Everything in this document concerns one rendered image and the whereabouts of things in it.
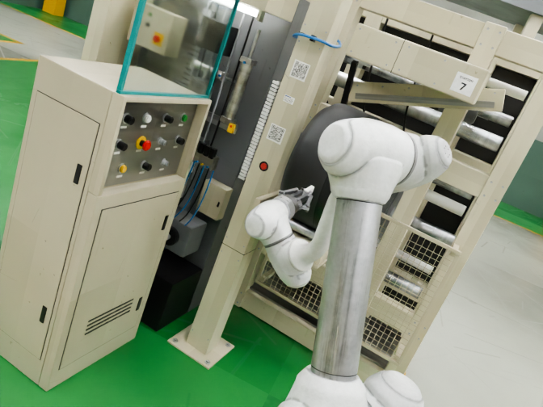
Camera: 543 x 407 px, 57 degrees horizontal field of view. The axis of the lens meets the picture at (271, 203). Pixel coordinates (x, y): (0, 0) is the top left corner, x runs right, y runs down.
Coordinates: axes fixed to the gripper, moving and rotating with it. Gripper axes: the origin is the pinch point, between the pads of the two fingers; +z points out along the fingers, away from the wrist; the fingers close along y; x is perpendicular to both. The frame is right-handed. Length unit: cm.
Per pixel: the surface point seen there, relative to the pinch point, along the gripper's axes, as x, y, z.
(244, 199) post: 31, 36, 27
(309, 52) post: -41, 31, 37
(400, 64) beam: -46, -1, 64
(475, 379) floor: 136, -112, 148
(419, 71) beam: -46, -10, 64
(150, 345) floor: 115, 50, -1
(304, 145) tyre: -10.4, 12.5, 14.8
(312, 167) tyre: -4.6, 5.4, 12.1
